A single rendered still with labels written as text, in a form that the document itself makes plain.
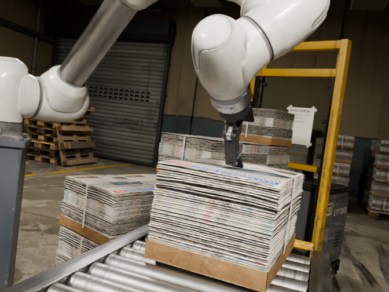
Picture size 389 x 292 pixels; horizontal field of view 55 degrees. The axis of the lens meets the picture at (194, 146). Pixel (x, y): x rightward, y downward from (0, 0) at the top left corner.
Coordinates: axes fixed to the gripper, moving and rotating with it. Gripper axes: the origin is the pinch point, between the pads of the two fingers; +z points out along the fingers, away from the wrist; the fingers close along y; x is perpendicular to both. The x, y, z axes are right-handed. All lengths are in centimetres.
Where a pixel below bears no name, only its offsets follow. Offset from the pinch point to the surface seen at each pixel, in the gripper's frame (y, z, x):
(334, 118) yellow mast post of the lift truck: -100, 153, 25
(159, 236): 29.9, -6.1, -12.3
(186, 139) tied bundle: -36, 83, -49
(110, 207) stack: 16, 43, -55
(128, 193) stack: 9, 45, -50
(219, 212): 22.7, -10.7, 1.1
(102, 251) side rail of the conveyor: 35.9, -4.3, -25.9
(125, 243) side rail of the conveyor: 32.2, 3.1, -24.5
